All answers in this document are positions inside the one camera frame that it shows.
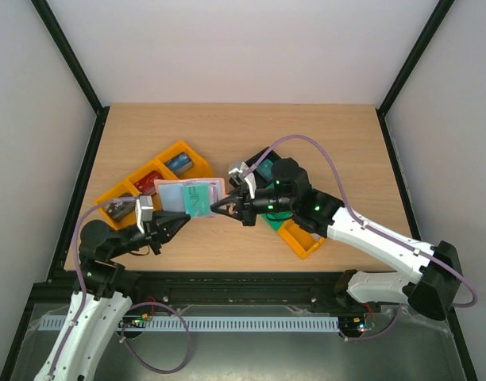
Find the blue card stack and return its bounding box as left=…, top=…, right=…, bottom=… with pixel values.
left=164, top=152, right=194, bottom=176

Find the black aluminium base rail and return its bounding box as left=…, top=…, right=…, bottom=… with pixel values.
left=28, top=271, right=450, bottom=314

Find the yellow triple storage bin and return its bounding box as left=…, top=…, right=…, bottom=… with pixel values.
left=94, top=140, right=215, bottom=229

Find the black card stack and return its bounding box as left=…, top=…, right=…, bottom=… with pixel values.
left=105, top=198, right=135, bottom=222

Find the purple floor cable loop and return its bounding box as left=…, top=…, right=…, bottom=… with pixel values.
left=118, top=302, right=192, bottom=374

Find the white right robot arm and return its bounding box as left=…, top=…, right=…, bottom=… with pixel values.
left=211, top=158, right=461, bottom=321

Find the teal card stack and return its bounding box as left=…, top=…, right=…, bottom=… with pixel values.
left=256, top=159, right=273, bottom=183

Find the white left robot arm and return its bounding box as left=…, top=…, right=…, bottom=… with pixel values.
left=34, top=210, right=191, bottom=380

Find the white slotted cable duct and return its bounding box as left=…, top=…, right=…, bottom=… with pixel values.
left=38, top=315, right=340, bottom=333

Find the black storage bin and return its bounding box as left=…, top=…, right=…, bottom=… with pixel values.
left=245, top=148, right=281, bottom=188

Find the yellow single storage bin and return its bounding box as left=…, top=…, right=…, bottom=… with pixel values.
left=277, top=220, right=325, bottom=260

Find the red card stack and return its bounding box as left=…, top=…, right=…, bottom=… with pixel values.
left=134, top=171, right=163, bottom=195

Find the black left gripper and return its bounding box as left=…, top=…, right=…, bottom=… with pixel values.
left=109, top=210, right=191, bottom=259

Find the green storage bin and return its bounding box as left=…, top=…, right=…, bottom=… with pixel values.
left=263, top=213, right=292, bottom=231

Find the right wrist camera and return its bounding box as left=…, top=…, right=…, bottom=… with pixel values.
left=228, top=161, right=257, bottom=199

